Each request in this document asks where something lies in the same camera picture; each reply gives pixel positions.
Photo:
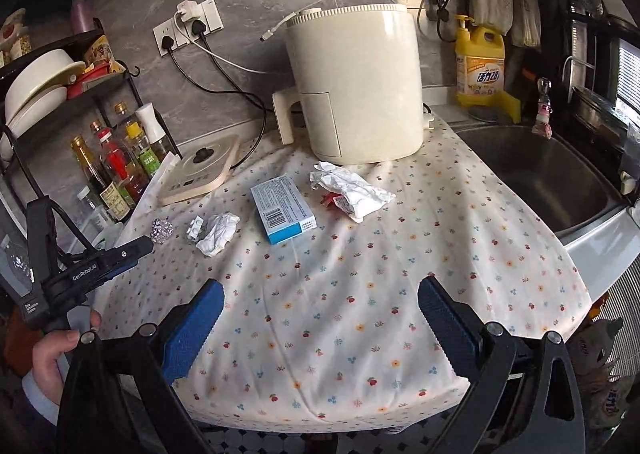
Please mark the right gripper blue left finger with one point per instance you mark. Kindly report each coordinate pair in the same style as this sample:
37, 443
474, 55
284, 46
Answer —
186, 328

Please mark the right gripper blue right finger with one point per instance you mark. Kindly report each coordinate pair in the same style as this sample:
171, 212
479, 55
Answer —
455, 326

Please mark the small foil ball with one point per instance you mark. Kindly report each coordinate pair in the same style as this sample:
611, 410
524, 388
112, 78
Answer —
161, 230

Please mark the white tissue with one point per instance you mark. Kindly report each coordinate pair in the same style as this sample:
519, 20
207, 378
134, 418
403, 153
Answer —
211, 236

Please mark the blue white cardboard box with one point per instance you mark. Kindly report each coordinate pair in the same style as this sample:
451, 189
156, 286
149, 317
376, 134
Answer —
282, 209

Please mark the white paper wrapper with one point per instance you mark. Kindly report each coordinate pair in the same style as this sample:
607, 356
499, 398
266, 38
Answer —
348, 191

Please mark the person's left hand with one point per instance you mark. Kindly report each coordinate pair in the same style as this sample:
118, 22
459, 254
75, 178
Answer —
45, 354

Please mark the amber oil bottle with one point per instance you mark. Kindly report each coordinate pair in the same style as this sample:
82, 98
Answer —
99, 181

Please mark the red sauce bottle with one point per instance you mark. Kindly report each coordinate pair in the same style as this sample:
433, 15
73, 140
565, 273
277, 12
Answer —
124, 165

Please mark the floral white tablecloth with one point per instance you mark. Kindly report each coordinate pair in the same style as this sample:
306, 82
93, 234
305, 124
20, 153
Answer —
323, 332

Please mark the black spice rack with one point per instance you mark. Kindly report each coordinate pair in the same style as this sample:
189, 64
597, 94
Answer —
46, 147

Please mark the green label sauce bottle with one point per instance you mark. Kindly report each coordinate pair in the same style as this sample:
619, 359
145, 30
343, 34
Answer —
142, 148

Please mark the stainless steel sink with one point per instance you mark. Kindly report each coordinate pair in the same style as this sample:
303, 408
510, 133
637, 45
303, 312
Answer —
564, 190

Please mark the white bowl on rack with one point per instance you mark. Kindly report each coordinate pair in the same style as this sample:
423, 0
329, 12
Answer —
54, 68

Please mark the small pink figurine bottle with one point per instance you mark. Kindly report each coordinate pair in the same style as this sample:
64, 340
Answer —
542, 125

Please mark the yellow dish detergent bottle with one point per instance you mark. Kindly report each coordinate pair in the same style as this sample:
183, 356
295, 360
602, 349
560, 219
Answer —
481, 65

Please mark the cream air fryer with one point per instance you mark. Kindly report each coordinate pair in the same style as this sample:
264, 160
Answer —
358, 80

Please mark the white wall power socket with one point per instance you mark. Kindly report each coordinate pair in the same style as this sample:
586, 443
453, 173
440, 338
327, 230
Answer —
179, 28

